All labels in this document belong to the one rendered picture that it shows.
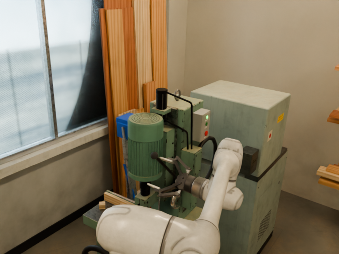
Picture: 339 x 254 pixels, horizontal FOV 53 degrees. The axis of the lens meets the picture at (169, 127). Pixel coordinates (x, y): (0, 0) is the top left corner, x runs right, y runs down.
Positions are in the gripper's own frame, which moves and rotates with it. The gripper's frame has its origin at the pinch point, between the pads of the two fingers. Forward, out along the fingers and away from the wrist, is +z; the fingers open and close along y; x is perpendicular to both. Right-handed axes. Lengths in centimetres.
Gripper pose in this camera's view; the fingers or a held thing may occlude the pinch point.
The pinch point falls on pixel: (156, 172)
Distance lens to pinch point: 159.1
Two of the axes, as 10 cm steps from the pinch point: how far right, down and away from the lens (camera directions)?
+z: -8.4, -2.3, 4.9
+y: 4.1, -8.6, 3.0
